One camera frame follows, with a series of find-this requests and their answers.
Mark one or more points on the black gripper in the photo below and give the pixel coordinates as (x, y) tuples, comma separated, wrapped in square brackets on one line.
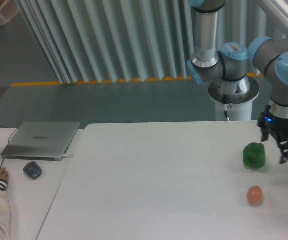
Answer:
[(277, 127)]

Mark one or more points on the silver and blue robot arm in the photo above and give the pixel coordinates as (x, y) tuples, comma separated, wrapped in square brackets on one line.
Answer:
[(284, 75)]

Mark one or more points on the green bell pepper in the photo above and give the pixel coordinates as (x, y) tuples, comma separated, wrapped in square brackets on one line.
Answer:
[(254, 155)]

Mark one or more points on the silver closed laptop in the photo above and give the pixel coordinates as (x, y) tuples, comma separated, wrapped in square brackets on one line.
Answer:
[(41, 140)]

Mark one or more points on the brown egg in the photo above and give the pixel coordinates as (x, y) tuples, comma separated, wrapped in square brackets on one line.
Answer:
[(254, 195)]

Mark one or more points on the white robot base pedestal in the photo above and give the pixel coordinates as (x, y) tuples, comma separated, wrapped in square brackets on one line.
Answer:
[(236, 107)]

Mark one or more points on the corrugated metal panel barrier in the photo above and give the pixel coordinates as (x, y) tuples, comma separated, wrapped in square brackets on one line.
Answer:
[(115, 40)]

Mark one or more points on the dark grey 3D mouse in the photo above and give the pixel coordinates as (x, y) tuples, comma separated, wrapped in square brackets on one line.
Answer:
[(32, 170)]

